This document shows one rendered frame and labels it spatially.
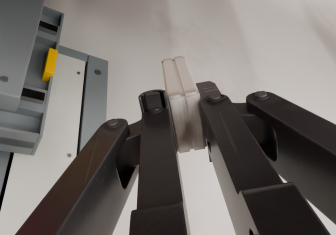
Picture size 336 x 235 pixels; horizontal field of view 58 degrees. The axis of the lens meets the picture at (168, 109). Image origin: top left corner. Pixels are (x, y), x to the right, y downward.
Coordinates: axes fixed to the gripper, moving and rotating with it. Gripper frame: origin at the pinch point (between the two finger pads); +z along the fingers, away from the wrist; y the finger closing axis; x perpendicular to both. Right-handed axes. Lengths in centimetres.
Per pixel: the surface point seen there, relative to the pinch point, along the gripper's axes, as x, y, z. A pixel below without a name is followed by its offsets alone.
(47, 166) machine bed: -24, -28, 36
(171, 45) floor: -20, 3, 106
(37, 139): -16.3, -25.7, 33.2
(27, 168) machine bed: -23, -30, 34
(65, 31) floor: -4, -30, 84
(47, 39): -2, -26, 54
